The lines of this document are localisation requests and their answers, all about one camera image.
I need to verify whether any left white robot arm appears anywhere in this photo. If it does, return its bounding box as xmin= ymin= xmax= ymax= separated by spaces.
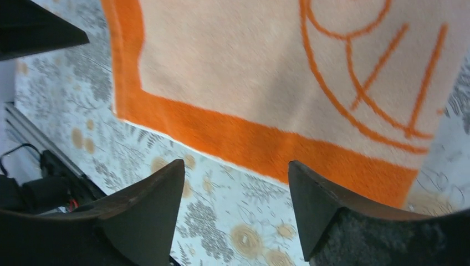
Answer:
xmin=1 ymin=0 xmax=89 ymax=61

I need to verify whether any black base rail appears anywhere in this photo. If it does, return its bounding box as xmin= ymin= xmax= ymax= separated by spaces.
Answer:
xmin=1 ymin=144 xmax=106 ymax=214

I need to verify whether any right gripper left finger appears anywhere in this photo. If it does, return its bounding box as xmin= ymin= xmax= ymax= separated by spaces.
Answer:
xmin=1 ymin=159 xmax=185 ymax=265

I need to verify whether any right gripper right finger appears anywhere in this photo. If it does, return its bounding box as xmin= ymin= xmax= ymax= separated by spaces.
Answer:
xmin=288 ymin=161 xmax=469 ymax=265

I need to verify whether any floral table mat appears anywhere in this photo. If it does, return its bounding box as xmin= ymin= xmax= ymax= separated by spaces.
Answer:
xmin=14 ymin=0 xmax=470 ymax=266

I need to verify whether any orange cartoon towel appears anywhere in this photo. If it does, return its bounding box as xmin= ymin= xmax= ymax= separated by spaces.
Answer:
xmin=101 ymin=1 xmax=469 ymax=207

